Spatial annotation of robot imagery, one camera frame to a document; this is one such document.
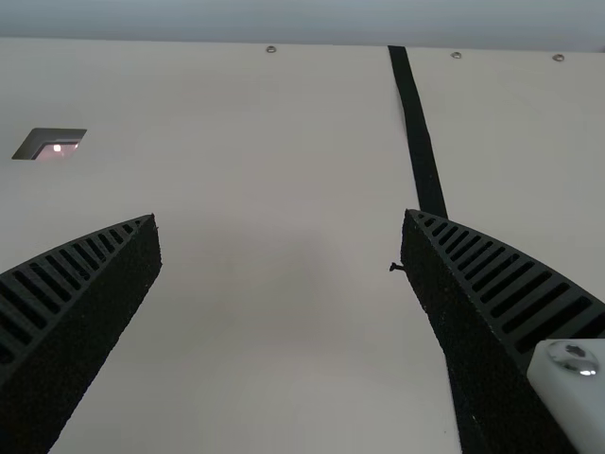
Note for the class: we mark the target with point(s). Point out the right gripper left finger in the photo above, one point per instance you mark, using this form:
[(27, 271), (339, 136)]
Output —
[(85, 302)]

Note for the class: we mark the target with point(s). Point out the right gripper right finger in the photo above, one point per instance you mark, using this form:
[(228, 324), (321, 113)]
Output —
[(477, 302)]

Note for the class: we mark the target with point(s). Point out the black strip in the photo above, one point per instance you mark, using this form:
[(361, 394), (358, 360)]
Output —
[(416, 127)]

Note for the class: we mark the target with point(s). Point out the small square scanner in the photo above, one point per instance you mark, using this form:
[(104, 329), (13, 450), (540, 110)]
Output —
[(47, 144)]

